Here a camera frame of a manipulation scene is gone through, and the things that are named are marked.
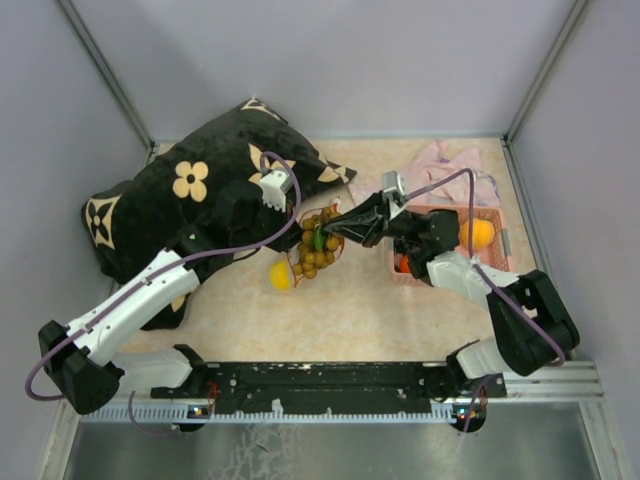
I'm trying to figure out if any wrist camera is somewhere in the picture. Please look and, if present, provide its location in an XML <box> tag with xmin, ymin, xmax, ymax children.
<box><xmin>259</xmin><ymin>170</ymin><xmax>293</xmax><ymax>212</ymax></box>
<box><xmin>382</xmin><ymin>170</ymin><xmax>407</xmax><ymax>202</ymax></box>

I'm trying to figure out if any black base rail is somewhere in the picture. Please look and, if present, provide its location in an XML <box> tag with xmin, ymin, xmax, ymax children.
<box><xmin>151</xmin><ymin>362</ymin><xmax>507</xmax><ymax>430</ymax></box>

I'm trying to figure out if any aluminium frame post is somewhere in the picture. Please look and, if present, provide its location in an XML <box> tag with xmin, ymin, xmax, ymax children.
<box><xmin>54</xmin><ymin>0</ymin><xmax>156</xmax><ymax>152</ymax></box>
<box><xmin>502</xmin><ymin>0</ymin><xmax>591</xmax><ymax>147</ymax></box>

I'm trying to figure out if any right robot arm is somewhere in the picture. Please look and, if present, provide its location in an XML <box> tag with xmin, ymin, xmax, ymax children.
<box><xmin>321</xmin><ymin>192</ymin><xmax>580</xmax><ymax>396</ymax></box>

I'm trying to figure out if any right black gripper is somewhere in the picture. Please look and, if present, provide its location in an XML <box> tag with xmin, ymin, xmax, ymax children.
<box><xmin>324</xmin><ymin>190</ymin><xmax>421</xmax><ymax>249</ymax></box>

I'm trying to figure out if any yellow lemon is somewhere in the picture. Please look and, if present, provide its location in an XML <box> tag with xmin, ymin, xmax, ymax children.
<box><xmin>269</xmin><ymin>260</ymin><xmax>295</xmax><ymax>292</ymax></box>

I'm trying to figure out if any orange fruit lower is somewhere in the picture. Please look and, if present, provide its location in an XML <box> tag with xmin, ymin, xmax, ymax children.
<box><xmin>398</xmin><ymin>255</ymin><xmax>411</xmax><ymax>274</ymax></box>

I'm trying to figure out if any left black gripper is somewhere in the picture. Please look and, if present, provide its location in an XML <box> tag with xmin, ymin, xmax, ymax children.
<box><xmin>233</xmin><ymin>195</ymin><xmax>308</xmax><ymax>253</ymax></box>

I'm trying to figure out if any brown longan bunch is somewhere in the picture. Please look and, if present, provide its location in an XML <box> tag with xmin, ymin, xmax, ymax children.
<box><xmin>288</xmin><ymin>202</ymin><xmax>345</xmax><ymax>284</ymax></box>

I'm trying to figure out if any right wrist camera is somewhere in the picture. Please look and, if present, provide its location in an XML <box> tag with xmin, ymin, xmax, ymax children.
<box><xmin>382</xmin><ymin>170</ymin><xmax>407</xmax><ymax>202</ymax></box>

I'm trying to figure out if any aluminium frame post left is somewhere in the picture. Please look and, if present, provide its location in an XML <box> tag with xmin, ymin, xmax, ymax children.
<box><xmin>54</xmin><ymin>0</ymin><xmax>156</xmax><ymax>152</ymax></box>

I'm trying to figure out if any clear zip top bag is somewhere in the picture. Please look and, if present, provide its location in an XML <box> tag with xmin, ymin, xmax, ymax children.
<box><xmin>269</xmin><ymin>196</ymin><xmax>346</xmax><ymax>292</ymax></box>

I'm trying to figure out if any yellow orange fruit right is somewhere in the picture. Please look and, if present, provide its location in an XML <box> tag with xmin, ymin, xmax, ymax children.
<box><xmin>460</xmin><ymin>218</ymin><xmax>495</xmax><ymax>251</ymax></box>

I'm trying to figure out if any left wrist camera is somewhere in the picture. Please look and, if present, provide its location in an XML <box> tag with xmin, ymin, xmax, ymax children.
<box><xmin>259</xmin><ymin>170</ymin><xmax>293</xmax><ymax>212</ymax></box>

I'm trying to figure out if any pink plastic basket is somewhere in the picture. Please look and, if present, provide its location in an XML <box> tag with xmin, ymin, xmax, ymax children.
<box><xmin>383</xmin><ymin>204</ymin><xmax>515</xmax><ymax>287</ymax></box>

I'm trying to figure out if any black floral pillow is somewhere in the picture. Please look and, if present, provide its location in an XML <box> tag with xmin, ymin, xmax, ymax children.
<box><xmin>81</xmin><ymin>98</ymin><xmax>358</xmax><ymax>331</ymax></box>

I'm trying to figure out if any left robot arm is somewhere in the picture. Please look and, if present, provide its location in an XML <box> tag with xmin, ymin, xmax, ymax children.
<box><xmin>35</xmin><ymin>171</ymin><xmax>301</xmax><ymax>415</ymax></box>

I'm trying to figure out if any aluminium frame post right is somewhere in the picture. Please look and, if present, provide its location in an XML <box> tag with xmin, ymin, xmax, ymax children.
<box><xmin>502</xmin><ymin>0</ymin><xmax>591</xmax><ymax>147</ymax></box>

